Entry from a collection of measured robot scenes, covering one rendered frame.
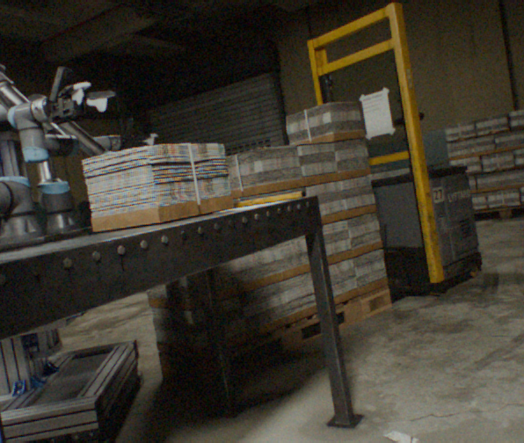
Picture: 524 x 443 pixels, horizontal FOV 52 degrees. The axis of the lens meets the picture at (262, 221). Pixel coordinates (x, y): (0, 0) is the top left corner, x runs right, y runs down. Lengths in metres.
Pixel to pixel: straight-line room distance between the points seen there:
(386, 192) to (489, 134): 3.62
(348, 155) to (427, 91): 5.99
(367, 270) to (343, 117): 0.93
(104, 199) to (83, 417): 0.78
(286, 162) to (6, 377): 1.65
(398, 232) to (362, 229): 0.59
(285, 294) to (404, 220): 1.28
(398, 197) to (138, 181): 2.47
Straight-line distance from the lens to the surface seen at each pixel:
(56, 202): 2.59
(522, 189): 7.30
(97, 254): 1.07
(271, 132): 10.19
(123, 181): 1.66
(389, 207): 3.86
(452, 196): 3.88
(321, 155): 3.11
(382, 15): 3.71
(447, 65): 9.16
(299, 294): 2.90
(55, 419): 2.09
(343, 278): 3.15
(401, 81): 3.57
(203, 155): 1.77
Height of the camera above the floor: 0.84
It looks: 3 degrees down
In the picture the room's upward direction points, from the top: 10 degrees counter-clockwise
